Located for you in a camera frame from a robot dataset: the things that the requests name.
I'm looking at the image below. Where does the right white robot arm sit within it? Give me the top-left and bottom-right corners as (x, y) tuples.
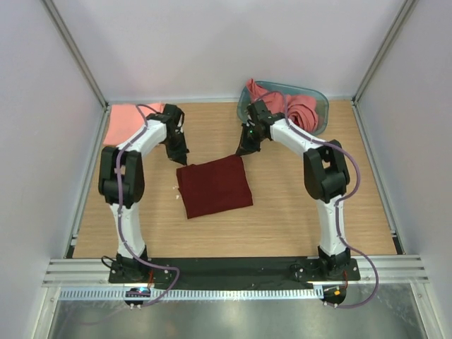
(236, 100), (351, 280)

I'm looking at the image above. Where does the aluminium corner post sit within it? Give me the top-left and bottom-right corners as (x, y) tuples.
(351, 0), (421, 104)
(41, 0), (109, 109)

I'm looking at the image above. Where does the purple cable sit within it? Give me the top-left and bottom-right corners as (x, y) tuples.
(116, 103), (181, 308)
(263, 91), (381, 309)

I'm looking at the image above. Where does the folded salmon pink t shirt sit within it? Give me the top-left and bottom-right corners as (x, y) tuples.
(102, 103), (166, 150)

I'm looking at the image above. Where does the aluminium front rail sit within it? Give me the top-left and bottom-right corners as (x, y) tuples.
(42, 255), (429, 287)

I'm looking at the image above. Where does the right aluminium corner post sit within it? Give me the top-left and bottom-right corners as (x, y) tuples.
(351, 0), (421, 104)

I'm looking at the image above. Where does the teal plastic basket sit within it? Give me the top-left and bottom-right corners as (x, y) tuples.
(237, 80), (329, 136)

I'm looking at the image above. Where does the crumpled pink t shirt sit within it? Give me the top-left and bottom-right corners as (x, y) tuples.
(245, 78), (319, 132)

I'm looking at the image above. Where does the dark red t shirt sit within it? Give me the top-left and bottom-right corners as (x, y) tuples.
(176, 155), (254, 219)

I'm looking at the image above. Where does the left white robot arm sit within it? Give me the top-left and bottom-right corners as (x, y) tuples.
(98, 104), (189, 283)

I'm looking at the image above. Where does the white slotted cable duct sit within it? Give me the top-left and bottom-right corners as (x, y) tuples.
(59, 286), (323, 302)

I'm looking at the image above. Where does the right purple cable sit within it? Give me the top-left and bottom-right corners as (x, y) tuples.
(263, 91), (381, 309)

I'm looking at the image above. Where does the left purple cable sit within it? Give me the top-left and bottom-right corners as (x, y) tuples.
(116, 103), (181, 308)

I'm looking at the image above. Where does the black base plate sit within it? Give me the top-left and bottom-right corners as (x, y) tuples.
(108, 256), (361, 290)

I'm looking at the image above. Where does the left aluminium corner post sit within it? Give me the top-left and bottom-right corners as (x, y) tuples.
(41, 0), (109, 109)

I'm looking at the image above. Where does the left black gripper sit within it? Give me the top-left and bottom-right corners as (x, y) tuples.
(162, 131), (189, 166)

